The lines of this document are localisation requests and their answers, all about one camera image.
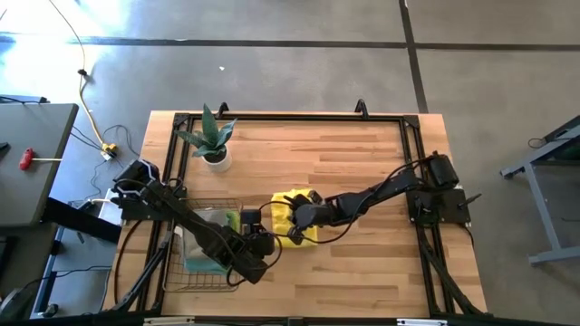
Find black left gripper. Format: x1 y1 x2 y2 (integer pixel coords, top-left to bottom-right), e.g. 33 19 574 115
212 207 277 286

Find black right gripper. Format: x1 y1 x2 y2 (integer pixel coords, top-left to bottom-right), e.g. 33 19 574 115
284 189 339 246

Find yellow microfiber towel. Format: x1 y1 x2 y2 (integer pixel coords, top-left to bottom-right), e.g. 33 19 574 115
270 188 320 249

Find light blue microfiber towel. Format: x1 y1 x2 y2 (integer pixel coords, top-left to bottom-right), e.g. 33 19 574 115
182 253 228 276

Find grey microfiber towel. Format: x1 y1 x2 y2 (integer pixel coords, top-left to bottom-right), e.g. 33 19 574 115
180 206 231 264

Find gold wire basket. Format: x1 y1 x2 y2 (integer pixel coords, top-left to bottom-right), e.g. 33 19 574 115
161 197 245 293

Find snake plant in white pot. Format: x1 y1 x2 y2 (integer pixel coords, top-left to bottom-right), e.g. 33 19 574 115
173 102 238 174

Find black flat bar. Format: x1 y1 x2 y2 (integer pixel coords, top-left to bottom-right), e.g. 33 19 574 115
42 197 122 245

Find grey side table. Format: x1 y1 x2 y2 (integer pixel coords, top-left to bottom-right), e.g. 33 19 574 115
0 102 80 227

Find black office chair base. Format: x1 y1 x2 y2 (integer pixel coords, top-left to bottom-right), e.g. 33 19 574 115
0 287 29 321

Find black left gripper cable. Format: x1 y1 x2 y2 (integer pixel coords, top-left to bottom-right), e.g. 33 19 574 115
225 233 285 288

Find silver metal bracket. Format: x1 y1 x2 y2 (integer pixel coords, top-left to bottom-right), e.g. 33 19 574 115
396 318 449 326

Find yellow cable plug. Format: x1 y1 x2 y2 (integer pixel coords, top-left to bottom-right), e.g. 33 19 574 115
100 141 120 162

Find grey metal table frame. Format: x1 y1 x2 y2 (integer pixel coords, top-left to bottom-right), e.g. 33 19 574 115
499 115 580 267

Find red-handled screwdriver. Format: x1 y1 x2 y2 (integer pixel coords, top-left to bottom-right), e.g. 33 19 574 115
17 147 63 172

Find yellow extension cable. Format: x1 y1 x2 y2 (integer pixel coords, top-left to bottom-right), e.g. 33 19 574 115
47 0 112 150

